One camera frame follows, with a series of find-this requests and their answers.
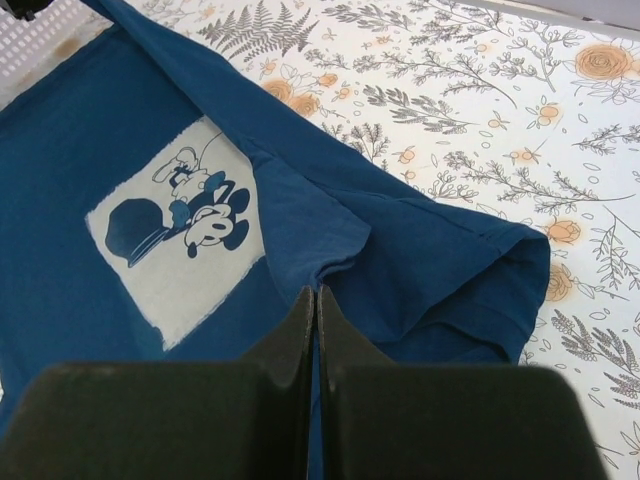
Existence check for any floral table cloth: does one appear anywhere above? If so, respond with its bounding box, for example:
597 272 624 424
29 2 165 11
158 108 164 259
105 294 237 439
122 1 639 479

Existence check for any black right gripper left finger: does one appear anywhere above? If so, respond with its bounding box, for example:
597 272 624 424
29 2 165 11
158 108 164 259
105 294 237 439
1 288 315 479

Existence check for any blue t shirt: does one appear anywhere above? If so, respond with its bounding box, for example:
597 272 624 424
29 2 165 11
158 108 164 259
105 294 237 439
0 0 551 480

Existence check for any white plastic basket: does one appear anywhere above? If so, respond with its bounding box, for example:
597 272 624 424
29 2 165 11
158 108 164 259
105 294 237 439
1 0 112 107

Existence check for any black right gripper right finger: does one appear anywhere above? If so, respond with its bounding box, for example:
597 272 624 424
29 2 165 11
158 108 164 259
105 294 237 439
317 287 606 480

